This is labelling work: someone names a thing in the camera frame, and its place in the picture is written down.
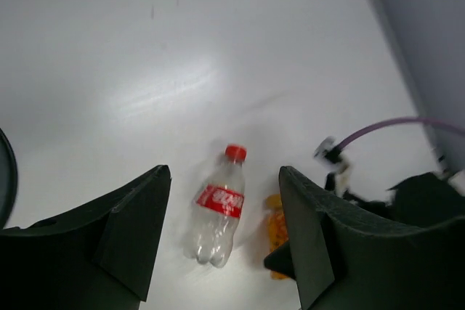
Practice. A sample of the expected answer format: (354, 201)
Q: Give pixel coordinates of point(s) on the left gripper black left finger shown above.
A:
(100, 255)

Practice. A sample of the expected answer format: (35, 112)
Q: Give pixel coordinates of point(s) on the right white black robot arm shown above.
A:
(421, 201)

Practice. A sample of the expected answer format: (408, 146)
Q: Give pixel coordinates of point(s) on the dark bin with gold rim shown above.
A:
(9, 179)

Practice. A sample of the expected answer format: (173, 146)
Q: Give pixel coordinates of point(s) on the clear bottle red label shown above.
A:
(216, 209)

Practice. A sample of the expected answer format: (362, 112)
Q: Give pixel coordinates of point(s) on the small orange bottle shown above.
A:
(279, 260)

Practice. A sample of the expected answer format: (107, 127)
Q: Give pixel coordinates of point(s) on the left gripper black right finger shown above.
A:
(347, 258)

